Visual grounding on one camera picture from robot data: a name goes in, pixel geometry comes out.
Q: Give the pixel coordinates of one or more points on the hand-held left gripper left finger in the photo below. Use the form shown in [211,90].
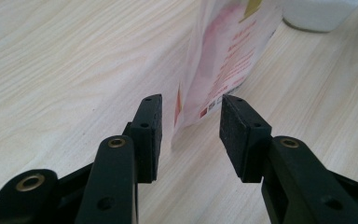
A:
[115,180]

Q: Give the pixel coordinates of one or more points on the clear red-print plastic pouch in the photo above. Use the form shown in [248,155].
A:
[223,56]

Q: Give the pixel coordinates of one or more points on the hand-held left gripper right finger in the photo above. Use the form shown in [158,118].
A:
[292,180]

